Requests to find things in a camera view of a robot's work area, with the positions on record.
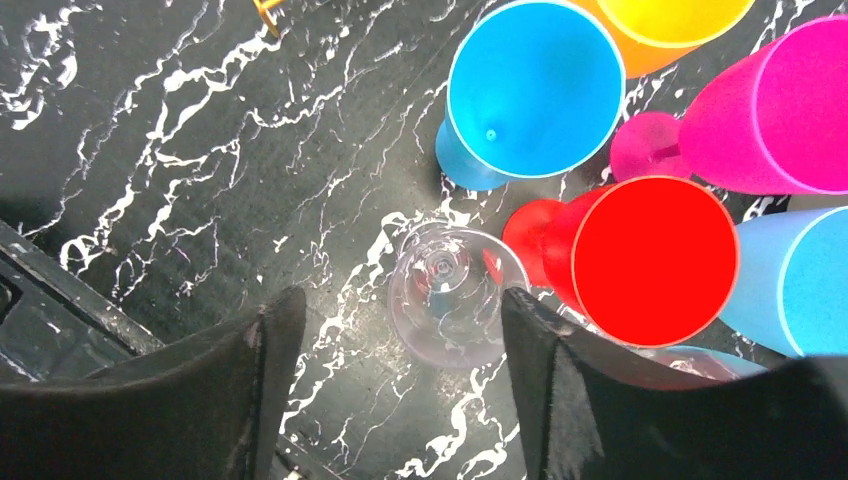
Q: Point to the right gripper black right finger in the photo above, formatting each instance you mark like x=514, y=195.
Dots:
x=589, y=408

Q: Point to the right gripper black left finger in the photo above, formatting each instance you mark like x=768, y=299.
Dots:
x=206, y=407

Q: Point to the red wine glass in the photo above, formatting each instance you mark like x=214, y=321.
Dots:
x=650, y=261

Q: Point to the clear wine glass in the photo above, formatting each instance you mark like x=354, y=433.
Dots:
x=445, y=292
x=707, y=363

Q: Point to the light blue wine glass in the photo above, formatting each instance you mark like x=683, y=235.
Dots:
x=791, y=291

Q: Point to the teal blue wine glass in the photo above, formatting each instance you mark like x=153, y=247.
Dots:
x=534, y=90

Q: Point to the magenta wine glass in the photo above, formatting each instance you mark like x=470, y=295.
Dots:
x=773, y=123

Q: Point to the yellow wine glass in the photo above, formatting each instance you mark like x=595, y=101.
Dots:
x=652, y=34

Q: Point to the gold wire glass rack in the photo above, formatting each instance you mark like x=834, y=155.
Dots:
x=263, y=8

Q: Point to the clear wine glass front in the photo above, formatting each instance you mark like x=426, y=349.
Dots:
x=707, y=363

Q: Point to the black marble pattern mat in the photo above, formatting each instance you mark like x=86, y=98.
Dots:
x=182, y=162

